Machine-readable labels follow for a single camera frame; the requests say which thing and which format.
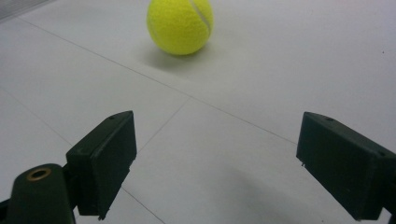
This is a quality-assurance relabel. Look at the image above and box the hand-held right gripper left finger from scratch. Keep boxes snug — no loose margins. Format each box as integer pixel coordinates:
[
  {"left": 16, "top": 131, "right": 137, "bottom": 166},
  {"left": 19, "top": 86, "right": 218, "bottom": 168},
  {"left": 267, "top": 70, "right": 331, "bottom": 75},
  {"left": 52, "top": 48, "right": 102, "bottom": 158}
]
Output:
[{"left": 64, "top": 110, "right": 138, "bottom": 221}]

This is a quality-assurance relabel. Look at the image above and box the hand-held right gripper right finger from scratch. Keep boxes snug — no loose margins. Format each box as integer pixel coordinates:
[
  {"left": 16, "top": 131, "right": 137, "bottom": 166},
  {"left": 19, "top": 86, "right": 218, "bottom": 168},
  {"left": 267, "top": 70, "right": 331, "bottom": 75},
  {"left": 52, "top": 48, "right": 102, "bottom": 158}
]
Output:
[{"left": 295, "top": 111, "right": 396, "bottom": 222}]

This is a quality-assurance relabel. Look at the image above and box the yellow-green tennis ball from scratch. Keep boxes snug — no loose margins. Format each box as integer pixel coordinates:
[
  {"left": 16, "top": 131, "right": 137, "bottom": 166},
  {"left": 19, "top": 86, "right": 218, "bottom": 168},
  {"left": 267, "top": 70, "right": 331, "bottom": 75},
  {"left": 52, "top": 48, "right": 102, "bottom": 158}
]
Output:
[{"left": 146, "top": 0, "right": 215, "bottom": 56}]

